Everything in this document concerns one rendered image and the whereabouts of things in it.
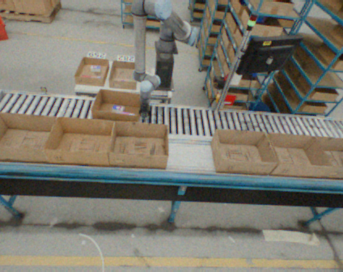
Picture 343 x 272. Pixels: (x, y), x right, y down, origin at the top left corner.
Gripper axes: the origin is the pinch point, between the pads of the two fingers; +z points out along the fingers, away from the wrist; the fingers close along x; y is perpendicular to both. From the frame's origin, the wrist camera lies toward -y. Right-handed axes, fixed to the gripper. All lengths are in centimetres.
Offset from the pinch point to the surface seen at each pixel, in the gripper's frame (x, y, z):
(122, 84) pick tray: 25, 48, -1
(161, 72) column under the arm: -14, 55, -15
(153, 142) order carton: -8.8, -34.1, -8.6
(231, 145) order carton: -73, -31, -8
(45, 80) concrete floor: 159, 150, 80
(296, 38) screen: -113, 25, -74
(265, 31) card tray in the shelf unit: -112, 73, -58
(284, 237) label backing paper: -150, -76, 79
